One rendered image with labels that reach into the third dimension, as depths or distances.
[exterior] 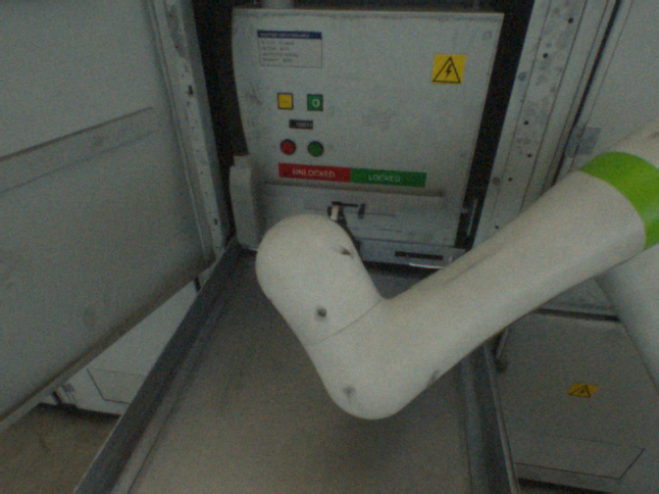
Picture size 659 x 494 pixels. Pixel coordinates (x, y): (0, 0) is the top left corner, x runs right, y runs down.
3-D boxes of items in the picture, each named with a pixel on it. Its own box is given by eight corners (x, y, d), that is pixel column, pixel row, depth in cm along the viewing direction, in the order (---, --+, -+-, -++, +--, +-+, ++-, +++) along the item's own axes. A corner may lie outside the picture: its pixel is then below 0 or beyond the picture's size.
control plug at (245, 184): (258, 246, 90) (249, 172, 80) (237, 244, 90) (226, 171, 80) (268, 226, 96) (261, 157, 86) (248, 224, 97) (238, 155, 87)
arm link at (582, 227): (542, 180, 52) (607, 160, 41) (591, 260, 52) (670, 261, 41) (299, 335, 50) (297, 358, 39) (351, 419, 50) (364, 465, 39)
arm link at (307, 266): (313, 192, 38) (220, 253, 40) (383, 306, 38) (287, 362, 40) (332, 196, 52) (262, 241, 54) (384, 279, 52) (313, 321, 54)
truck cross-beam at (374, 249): (460, 270, 97) (465, 249, 94) (241, 248, 104) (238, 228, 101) (458, 257, 101) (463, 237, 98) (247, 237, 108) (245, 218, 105)
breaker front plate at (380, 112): (451, 253, 95) (502, 19, 67) (250, 234, 101) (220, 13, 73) (451, 250, 96) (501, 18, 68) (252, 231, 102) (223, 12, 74)
